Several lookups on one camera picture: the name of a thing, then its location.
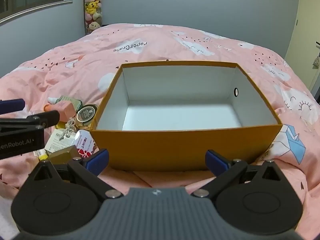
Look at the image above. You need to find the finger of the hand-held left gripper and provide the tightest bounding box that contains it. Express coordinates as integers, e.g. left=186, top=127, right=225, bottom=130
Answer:
left=0, top=98, right=26, bottom=115
left=0, top=109, right=61, bottom=134

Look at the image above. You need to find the white wall fixture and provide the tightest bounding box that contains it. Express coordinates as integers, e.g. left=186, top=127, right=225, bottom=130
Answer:
left=312, top=41, right=320, bottom=68

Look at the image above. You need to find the green spray bottle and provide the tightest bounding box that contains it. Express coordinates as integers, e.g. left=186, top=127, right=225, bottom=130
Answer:
left=48, top=97, right=83, bottom=110

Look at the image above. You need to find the gold box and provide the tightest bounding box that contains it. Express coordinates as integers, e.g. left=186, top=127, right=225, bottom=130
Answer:
left=47, top=146, right=87, bottom=165

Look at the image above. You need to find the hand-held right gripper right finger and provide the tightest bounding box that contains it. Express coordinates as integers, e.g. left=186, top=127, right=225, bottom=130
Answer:
left=192, top=149, right=284, bottom=198

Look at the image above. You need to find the pink printed blanket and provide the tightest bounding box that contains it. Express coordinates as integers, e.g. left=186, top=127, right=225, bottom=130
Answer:
left=0, top=23, right=320, bottom=240

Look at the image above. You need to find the white cloth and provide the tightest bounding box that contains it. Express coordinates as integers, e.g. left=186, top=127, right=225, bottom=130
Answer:
left=0, top=192, right=18, bottom=233

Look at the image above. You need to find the round black tin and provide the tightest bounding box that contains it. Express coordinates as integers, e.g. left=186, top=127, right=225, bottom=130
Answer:
left=76, top=104, right=98, bottom=127

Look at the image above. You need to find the white labelled packet with string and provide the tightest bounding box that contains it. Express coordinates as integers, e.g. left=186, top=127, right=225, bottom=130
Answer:
left=45, top=120, right=77, bottom=153

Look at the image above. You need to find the yellow capped white bottle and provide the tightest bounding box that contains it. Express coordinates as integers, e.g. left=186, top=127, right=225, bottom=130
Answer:
left=34, top=150, right=49, bottom=161

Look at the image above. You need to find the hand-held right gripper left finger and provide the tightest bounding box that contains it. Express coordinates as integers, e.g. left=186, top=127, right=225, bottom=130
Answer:
left=31, top=149, right=123, bottom=199

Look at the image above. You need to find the orange cardboard box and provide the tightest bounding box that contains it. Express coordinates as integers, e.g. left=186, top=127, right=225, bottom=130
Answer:
left=89, top=60, right=283, bottom=172

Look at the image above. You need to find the hanging column of plush toys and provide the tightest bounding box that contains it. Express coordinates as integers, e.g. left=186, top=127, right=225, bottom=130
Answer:
left=84, top=0, right=103, bottom=34

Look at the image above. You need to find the white and red box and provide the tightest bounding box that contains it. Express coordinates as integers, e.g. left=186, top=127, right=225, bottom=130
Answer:
left=75, top=129, right=97, bottom=158

